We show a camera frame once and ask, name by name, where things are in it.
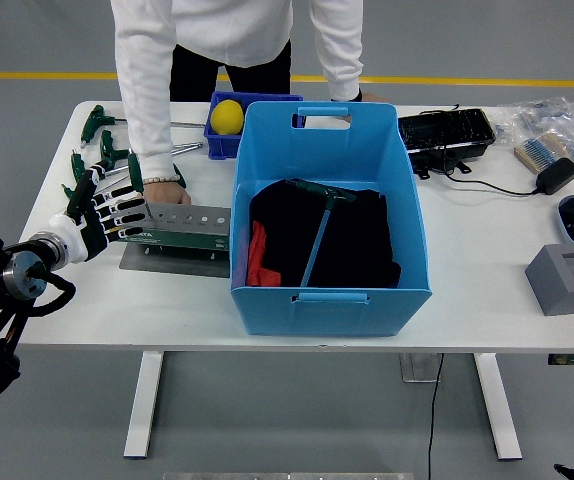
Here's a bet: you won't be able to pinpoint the person's right hand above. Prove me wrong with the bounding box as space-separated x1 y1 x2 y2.
141 174 192 207

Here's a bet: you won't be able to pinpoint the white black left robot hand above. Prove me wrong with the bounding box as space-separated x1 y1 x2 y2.
48 160 147 265

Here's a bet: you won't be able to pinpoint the medium green T-handle hex key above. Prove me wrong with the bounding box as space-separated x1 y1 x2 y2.
125 152 153 221

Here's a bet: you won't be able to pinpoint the green steel hex key stand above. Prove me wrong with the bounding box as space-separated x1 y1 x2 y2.
106 201 232 280

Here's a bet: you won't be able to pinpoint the large green T-handle hex key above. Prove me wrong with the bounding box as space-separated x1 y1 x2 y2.
286 177 357 289

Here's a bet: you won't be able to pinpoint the large light blue storage box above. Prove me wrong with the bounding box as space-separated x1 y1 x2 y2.
228 101 433 338

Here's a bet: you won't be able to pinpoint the small dark blue parts bin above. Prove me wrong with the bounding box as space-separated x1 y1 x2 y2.
202 90 304 161

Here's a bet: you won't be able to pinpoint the black plastic tray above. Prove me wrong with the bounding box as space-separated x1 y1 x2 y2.
397 107 497 181

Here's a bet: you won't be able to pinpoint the yellow floor tape line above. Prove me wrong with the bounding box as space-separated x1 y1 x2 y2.
0 71 574 89

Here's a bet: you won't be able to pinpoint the yellow lemon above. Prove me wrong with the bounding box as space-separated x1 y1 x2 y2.
209 99 245 135

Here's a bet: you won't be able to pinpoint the white table leg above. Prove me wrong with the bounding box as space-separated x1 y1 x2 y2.
472 352 523 461
123 351 166 460

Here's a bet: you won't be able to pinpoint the red cloth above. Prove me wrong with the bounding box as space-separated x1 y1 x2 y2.
245 221 282 288

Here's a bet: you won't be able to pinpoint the black cloth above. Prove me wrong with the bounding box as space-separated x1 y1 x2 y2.
249 178 402 290

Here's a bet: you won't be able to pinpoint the person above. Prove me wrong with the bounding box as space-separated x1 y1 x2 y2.
110 0 366 182

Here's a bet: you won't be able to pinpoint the taped resistor strip bundle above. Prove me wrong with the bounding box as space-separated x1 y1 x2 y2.
513 132 571 175

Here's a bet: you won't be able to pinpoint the grey block with square recess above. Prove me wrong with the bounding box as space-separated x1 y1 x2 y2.
524 242 574 317

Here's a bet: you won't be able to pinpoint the clear plastic component bags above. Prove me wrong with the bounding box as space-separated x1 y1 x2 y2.
486 95 574 175

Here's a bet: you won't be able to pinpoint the black power adapter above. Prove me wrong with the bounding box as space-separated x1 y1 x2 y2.
535 157 574 196

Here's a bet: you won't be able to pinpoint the black hanging cable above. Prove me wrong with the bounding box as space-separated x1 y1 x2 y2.
426 352 446 480

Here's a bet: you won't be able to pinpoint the black adapter cord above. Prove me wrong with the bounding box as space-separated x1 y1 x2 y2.
419 103 541 197

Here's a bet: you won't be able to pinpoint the grey under-table bracket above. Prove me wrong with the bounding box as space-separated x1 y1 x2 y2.
399 352 443 384

